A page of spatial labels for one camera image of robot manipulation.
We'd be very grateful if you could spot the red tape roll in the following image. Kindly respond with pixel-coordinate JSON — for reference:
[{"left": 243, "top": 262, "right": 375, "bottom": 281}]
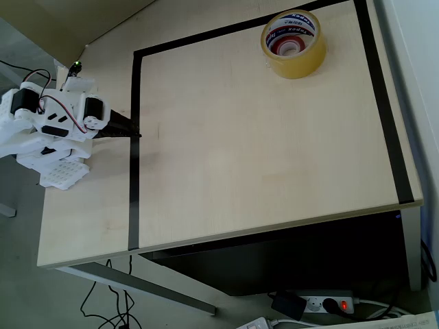
[{"left": 270, "top": 36, "right": 308, "bottom": 58}]

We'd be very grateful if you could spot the grey slanted table leg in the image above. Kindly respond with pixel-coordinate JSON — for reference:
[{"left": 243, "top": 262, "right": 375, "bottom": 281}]
[{"left": 56, "top": 258, "right": 217, "bottom": 316}]

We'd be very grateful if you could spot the small white device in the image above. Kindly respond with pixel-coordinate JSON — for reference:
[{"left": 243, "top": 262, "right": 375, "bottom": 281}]
[{"left": 235, "top": 316, "right": 272, "bottom": 329}]

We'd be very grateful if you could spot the black power adapter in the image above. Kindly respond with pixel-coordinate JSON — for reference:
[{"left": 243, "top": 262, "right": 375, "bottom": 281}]
[{"left": 270, "top": 291, "right": 308, "bottom": 322}]

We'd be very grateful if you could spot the white power strip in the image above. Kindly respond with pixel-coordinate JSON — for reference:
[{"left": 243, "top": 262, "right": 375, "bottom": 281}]
[{"left": 284, "top": 289, "right": 355, "bottom": 315}]

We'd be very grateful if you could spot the black round plug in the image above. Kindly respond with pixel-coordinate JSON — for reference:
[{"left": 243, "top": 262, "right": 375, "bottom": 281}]
[{"left": 322, "top": 297, "right": 341, "bottom": 315}]

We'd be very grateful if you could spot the grey upright table leg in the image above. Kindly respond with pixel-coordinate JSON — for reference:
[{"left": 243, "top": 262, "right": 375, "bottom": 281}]
[{"left": 401, "top": 207, "right": 422, "bottom": 292}]

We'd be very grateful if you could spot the red white black servo cable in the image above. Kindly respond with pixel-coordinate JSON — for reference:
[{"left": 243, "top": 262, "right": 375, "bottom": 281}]
[
  {"left": 38, "top": 95, "right": 88, "bottom": 134},
  {"left": 22, "top": 69, "right": 58, "bottom": 88}
]

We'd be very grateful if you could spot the wrist camera with green light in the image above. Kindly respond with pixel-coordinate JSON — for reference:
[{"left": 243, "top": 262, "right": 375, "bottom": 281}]
[{"left": 56, "top": 60, "right": 95, "bottom": 93}]

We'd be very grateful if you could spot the thin black cable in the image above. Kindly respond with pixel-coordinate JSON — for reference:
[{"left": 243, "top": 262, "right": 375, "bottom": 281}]
[{"left": 0, "top": 60, "right": 32, "bottom": 71}]

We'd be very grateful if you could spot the black floor cable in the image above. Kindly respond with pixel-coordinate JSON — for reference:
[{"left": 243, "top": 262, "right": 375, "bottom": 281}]
[
  {"left": 112, "top": 253, "right": 145, "bottom": 329},
  {"left": 80, "top": 258, "right": 121, "bottom": 329}
]

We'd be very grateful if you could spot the white power cable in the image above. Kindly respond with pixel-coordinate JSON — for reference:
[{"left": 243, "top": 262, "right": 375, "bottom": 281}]
[{"left": 352, "top": 297, "right": 410, "bottom": 320}]

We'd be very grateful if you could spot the thick black cable loop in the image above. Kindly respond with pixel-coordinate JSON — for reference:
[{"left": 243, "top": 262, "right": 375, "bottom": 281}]
[{"left": 420, "top": 239, "right": 438, "bottom": 284}]

